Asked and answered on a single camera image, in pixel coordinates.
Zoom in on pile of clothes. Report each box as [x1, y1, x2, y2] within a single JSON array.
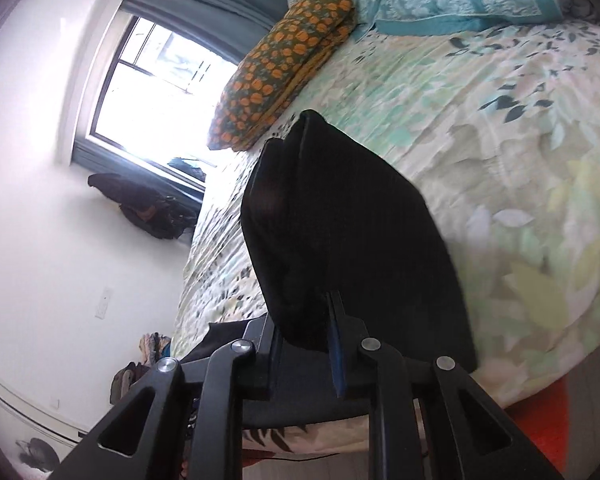
[[109, 332, 174, 407]]

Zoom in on bed with leaf-print sheet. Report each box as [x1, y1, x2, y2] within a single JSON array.
[[170, 10, 600, 461]]

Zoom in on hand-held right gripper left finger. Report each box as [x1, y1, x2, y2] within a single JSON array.
[[40, 317, 284, 480]]

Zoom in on glass balcony door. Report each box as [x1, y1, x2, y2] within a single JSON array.
[[87, 14, 242, 172]]

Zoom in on folded orange pumpkin-print quilt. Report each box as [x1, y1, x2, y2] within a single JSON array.
[[207, 0, 357, 152]]

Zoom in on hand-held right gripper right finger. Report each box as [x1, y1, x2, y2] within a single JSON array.
[[326, 289, 567, 480]]

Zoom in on black pants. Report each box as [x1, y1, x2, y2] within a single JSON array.
[[180, 109, 479, 428]]

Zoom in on thin black cable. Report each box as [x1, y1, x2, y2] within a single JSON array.
[[257, 452, 342, 463]]

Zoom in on white wall switch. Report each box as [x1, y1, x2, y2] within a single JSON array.
[[95, 287, 115, 321]]

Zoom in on narrow blue curtain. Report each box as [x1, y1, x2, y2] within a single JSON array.
[[72, 136, 207, 207]]

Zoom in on dark bag on balcony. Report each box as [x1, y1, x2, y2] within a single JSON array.
[[167, 156, 207, 182]]

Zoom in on white appliance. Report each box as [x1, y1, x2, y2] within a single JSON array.
[[0, 374, 84, 477]]

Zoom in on small teal damask pillow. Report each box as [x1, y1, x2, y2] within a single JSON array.
[[342, 0, 396, 43]]

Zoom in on hanging dark coats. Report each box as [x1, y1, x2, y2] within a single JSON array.
[[87, 172, 202, 242]]

